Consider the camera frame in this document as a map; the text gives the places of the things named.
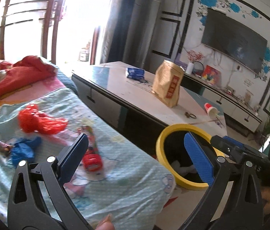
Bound dark curtain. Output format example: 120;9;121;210
99;0;135;63

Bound white vase red flowers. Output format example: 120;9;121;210
186;50;205;75

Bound coffee table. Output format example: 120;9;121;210
72;62;227;156

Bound brown paper bag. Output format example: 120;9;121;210
152;60;184;108

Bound left hand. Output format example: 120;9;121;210
95;214;115;230

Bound colourful picture box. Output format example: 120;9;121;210
201;65;222;86

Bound red plastic bag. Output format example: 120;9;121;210
18;104;69;135

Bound brown chocolate bar wrapper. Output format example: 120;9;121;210
0;140;13;156

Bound white crumpled paper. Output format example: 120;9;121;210
171;160;197;177

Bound grey standing air conditioner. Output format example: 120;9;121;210
123;0;163;69

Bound red candy tube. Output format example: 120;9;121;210
78;125;103;172

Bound red floral quilt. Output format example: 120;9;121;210
0;56;58;97

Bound yellow rim trash bin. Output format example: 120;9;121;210
155;123;226;191

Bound blue glove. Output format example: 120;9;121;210
10;136;42;168

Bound wall television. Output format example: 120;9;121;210
201;8;267;74

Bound red paper cup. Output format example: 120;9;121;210
204;103;219;118

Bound white tv cabinet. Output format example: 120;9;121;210
181;74;262;133

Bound light blue cartoon bedsheet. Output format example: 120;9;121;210
0;88;175;229

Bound blue tissue pack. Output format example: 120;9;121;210
126;67;145;81

